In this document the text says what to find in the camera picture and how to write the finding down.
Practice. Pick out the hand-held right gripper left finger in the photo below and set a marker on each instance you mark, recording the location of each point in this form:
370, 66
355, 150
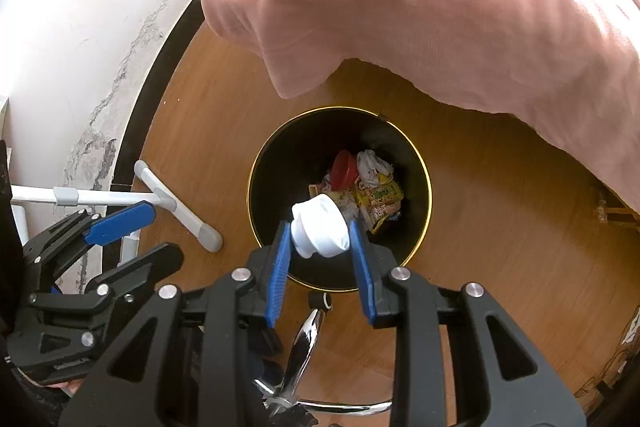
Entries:
277, 277

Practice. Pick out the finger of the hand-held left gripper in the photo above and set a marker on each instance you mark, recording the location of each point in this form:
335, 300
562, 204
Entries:
120, 222
145, 264

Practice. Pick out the white tape roll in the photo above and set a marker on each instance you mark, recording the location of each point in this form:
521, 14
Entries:
320, 222

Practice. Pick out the pink blanket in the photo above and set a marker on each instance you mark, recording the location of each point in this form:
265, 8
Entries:
425, 7

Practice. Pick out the black trash bin gold rim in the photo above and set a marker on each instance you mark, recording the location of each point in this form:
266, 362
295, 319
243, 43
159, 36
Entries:
295, 157

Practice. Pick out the chrome chair base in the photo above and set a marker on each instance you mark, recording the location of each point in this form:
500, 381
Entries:
305, 347

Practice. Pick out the yellow snack packet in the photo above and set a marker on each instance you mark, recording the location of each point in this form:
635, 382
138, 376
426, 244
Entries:
380, 199

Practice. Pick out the red plastic lid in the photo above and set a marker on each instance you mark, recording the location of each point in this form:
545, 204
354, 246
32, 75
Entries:
344, 169

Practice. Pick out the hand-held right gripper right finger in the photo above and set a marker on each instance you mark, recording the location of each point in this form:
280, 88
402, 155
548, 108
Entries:
362, 277

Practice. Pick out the white metal desk frame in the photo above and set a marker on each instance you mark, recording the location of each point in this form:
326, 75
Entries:
170, 207

